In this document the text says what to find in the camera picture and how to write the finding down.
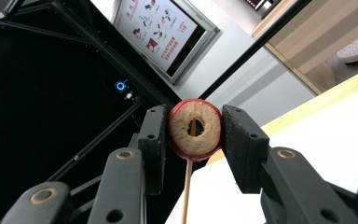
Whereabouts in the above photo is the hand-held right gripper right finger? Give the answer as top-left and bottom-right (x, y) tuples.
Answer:
(222, 104), (358, 224)

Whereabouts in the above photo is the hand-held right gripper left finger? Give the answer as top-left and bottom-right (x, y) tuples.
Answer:
(87, 105), (169, 224)

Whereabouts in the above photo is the thin bamboo skewer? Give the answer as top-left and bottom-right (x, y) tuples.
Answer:
(180, 119), (198, 224)

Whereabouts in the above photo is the red cored hawthorn ring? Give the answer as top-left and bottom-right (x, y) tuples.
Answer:
(167, 98), (224, 163)

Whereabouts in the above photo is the wooden table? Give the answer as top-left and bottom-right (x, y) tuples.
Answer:
(206, 63), (358, 166)

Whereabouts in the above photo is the framed red white poster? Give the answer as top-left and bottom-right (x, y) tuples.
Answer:
(113, 0), (222, 86)

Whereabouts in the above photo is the device with blue ring light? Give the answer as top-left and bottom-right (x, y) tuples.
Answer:
(114, 78), (135, 101)

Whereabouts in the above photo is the black metal frame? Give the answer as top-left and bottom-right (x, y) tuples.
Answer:
(0, 0), (312, 188)

